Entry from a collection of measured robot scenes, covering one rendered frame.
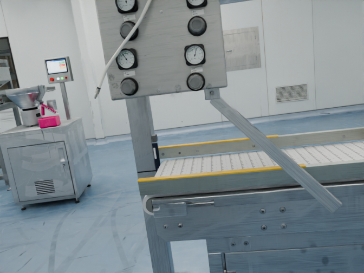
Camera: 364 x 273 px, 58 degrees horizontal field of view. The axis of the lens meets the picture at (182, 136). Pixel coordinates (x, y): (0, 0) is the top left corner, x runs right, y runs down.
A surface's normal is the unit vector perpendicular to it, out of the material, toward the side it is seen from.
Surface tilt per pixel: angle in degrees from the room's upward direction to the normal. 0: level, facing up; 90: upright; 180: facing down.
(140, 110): 90
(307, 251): 90
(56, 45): 90
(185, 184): 90
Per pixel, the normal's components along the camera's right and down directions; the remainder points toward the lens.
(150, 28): -0.08, 0.22
